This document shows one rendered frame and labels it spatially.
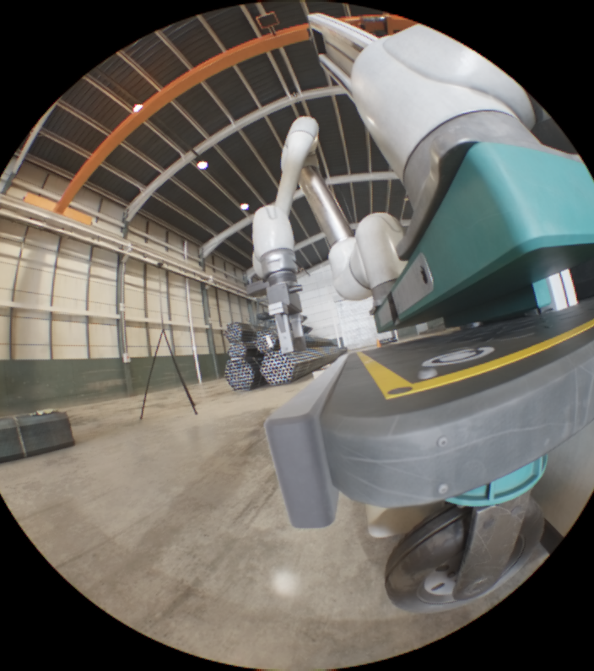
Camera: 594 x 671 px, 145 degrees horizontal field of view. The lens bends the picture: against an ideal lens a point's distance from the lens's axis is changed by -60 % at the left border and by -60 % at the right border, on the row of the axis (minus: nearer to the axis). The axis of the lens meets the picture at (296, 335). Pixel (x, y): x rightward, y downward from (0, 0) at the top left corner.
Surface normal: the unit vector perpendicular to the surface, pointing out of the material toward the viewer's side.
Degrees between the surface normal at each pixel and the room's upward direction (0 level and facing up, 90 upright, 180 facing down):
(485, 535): 90
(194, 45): 171
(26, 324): 90
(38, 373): 90
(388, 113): 93
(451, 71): 108
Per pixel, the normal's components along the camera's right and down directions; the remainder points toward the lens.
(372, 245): -0.73, 0.05
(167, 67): 0.35, 0.93
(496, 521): -0.23, -0.05
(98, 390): 0.94, -0.22
